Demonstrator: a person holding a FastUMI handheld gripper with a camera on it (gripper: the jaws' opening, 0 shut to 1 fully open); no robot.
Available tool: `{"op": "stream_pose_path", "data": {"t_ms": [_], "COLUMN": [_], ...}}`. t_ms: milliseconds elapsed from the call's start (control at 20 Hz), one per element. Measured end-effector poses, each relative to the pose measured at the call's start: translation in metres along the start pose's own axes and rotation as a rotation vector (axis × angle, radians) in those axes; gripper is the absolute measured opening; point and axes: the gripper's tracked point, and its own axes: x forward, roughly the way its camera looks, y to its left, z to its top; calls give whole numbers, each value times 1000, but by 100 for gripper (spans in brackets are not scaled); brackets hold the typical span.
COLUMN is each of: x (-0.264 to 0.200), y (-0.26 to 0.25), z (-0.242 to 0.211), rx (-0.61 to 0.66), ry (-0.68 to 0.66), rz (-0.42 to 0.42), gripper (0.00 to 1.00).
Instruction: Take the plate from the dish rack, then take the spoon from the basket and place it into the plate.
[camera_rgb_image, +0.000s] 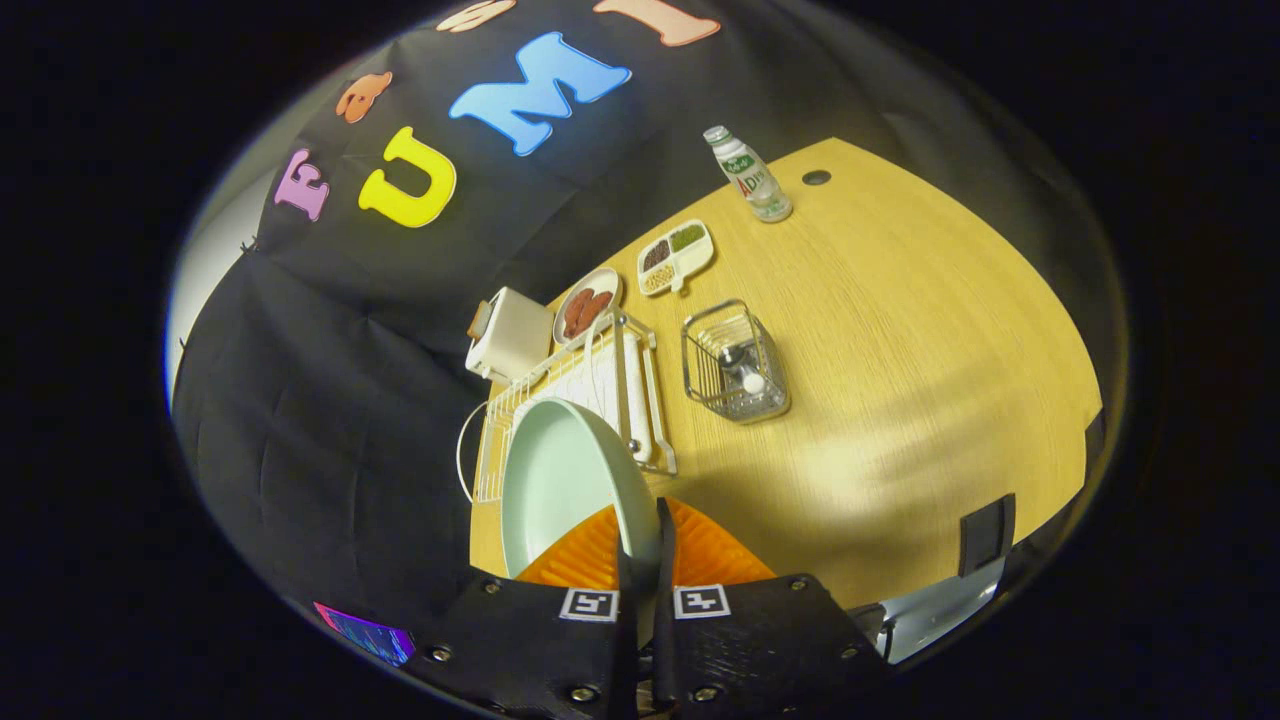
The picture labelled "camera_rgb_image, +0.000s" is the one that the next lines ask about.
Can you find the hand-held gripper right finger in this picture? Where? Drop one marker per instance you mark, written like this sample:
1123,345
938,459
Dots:
665,640

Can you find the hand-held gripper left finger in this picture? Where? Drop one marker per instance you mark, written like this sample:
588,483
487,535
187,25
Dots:
520,640

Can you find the pale green plate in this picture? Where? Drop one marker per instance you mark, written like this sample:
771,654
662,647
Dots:
560,480

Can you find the white-tipped spoon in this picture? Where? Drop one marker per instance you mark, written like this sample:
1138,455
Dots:
753,382

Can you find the small round sausage plate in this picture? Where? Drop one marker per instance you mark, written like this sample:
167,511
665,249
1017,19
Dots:
605,283

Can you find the glowing purple screen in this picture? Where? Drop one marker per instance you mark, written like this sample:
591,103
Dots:
365,633

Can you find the white toaster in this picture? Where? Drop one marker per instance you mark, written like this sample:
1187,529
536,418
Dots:
515,335

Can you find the black backdrop cloth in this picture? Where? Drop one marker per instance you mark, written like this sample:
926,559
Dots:
330,400

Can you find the toast slice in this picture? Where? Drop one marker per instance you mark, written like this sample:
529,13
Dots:
478,320

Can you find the red sausage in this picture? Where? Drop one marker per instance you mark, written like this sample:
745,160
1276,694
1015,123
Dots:
575,315
598,308

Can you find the white divided food tray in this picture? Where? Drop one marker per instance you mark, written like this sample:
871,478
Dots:
690,262

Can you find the white green-label drink bottle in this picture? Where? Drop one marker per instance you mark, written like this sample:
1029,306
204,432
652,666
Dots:
750,178

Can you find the black table edge bracket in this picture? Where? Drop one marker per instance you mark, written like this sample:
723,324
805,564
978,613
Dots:
987,535

